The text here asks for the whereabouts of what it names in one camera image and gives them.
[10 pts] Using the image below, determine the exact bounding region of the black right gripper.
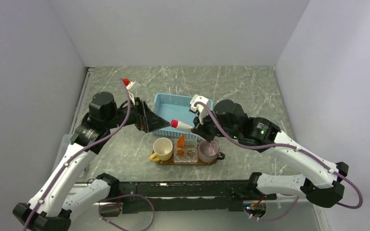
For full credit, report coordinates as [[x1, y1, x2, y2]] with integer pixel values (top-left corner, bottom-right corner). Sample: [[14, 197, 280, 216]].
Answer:
[[191, 108, 240, 143]]

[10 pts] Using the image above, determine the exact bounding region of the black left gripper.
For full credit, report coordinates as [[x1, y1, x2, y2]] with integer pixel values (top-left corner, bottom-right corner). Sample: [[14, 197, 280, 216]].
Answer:
[[105, 98, 170, 133]]

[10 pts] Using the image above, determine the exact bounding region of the purple mug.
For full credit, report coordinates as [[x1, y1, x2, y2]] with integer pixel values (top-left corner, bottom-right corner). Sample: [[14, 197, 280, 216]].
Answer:
[[198, 140, 225, 164]]

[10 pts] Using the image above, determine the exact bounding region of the white toothpaste tube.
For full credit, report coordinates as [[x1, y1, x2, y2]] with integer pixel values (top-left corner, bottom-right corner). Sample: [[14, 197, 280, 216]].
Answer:
[[170, 119, 193, 133]]

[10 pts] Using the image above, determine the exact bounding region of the yellow mug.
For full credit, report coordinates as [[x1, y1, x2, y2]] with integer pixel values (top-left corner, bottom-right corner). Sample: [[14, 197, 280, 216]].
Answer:
[[149, 138, 173, 162]]

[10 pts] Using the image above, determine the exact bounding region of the orange toothpaste tube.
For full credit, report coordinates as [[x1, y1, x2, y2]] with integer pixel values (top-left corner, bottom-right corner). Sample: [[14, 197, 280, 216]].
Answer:
[[177, 134, 185, 155]]

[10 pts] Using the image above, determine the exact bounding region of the clear glass holder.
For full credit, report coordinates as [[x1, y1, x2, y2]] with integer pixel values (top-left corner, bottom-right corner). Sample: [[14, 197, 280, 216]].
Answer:
[[173, 138, 198, 164]]

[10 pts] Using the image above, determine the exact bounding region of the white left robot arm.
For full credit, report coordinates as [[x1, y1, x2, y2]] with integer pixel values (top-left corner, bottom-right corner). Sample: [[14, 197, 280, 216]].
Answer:
[[13, 91, 170, 231]]

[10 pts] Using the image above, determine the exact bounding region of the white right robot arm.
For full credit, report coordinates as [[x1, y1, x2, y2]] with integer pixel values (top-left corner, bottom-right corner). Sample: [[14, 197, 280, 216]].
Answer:
[[190, 98, 349, 208]]

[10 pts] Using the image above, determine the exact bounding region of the oval wooden tray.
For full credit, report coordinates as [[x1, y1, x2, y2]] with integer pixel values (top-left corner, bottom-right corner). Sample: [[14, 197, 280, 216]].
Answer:
[[148, 143, 225, 166]]

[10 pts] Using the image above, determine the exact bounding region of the light blue plastic basket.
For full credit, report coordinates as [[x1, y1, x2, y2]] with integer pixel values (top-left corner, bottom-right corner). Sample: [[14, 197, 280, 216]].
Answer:
[[152, 93, 202, 141]]

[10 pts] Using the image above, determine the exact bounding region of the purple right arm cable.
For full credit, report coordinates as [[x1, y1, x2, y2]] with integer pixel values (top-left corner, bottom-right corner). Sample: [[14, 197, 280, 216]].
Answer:
[[196, 102, 364, 222]]

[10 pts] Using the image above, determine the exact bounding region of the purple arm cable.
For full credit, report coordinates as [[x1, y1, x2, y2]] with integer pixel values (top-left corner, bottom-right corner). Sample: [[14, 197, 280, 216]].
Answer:
[[21, 78, 156, 231], [196, 102, 364, 222]]

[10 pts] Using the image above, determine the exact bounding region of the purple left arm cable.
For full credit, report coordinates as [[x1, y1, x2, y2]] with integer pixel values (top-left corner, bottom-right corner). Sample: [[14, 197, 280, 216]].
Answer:
[[21, 78, 156, 231]]

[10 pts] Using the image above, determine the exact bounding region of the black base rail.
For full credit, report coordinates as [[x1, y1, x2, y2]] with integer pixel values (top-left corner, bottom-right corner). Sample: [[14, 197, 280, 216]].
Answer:
[[100, 180, 277, 214]]

